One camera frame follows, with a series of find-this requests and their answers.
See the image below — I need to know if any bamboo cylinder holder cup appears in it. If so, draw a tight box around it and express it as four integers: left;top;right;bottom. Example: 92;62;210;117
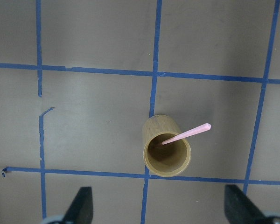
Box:
142;114;191;177

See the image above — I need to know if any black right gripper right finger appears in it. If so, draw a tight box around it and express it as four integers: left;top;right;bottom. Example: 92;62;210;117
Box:
224;184;271;224

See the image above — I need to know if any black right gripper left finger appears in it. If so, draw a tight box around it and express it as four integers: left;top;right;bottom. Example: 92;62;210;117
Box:
62;187;93;224

